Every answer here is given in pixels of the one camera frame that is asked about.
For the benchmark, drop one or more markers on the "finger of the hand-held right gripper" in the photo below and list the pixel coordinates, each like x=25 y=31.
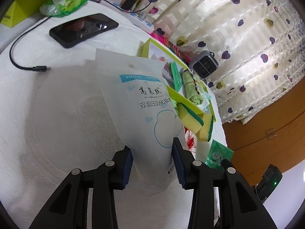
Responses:
x=224 y=164

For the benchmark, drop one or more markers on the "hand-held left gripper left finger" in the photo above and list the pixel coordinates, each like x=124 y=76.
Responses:
x=126 y=169

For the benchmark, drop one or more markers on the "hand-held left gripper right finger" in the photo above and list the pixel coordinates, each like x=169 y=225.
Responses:
x=178 y=164

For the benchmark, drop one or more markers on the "small green tea packet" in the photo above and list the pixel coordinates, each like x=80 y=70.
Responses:
x=219 y=153

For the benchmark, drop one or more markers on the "red knot tassel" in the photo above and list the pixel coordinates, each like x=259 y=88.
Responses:
x=190 y=140

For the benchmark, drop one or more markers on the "yellow green sponge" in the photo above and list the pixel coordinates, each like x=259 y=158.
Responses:
x=206 y=128
x=190 y=118

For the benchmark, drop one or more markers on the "white cotton pad bag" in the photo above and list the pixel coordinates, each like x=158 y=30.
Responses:
x=143 y=114

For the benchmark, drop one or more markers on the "light green cloth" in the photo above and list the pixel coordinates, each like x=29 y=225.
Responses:
x=175 y=103

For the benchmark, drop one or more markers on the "white glove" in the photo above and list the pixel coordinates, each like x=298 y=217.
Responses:
x=205 y=101

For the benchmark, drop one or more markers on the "lime green cardboard tray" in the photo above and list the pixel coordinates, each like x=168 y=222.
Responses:
x=176 y=95

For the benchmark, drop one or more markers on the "green towel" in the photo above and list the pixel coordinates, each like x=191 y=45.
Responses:
x=190 y=85

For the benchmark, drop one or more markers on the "large green tea packet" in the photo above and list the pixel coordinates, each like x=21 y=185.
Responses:
x=176 y=75

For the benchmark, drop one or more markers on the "clear red-printed plastic packet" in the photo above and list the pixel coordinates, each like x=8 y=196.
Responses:
x=166 y=71

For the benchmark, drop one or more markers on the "wooden cabinet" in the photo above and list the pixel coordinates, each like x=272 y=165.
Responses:
x=262 y=136

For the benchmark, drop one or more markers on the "small grey heater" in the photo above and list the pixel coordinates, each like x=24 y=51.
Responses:
x=203 y=63

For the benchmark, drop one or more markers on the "heart-print cream curtain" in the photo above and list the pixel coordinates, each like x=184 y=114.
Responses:
x=226 y=40

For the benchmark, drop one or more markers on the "black smartphone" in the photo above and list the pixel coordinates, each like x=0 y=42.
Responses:
x=83 y=29

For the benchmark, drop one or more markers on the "white power strip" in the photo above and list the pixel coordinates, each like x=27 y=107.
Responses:
x=140 y=21

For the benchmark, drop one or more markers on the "black charger adapter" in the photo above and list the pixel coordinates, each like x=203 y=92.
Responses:
x=128 y=2

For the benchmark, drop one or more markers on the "green plastic bag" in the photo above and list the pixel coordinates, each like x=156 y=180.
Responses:
x=64 y=1

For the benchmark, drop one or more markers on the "lime green box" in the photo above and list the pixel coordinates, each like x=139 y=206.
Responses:
x=21 y=9

